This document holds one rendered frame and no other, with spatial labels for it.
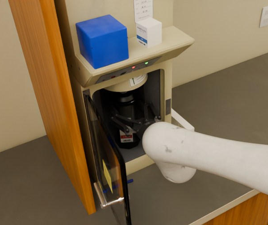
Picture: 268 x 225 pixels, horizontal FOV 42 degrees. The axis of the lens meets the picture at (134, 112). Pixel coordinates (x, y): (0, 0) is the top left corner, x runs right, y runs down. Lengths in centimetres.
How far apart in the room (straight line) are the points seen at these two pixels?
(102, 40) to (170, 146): 31
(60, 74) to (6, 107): 67
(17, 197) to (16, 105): 38
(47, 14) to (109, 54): 19
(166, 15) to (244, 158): 50
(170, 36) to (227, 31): 92
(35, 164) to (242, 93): 103
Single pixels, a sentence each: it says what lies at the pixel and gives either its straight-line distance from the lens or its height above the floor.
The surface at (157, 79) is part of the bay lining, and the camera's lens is 120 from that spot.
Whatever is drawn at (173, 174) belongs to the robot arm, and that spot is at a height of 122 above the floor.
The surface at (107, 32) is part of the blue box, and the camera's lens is 86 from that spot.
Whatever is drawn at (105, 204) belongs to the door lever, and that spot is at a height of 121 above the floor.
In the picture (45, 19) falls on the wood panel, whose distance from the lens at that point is 81.
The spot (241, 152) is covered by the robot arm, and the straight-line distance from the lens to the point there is 81.
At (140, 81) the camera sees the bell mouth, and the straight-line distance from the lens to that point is 115.
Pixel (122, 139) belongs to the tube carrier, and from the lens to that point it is 133.
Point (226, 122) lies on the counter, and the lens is 161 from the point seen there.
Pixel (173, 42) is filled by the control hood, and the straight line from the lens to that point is 99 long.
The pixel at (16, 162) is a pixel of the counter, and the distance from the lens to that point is 153.
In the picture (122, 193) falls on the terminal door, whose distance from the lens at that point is 89.
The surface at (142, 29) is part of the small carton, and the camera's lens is 96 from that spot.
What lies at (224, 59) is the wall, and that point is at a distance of 200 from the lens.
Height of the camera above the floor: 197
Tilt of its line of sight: 39 degrees down
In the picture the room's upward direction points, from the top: 4 degrees counter-clockwise
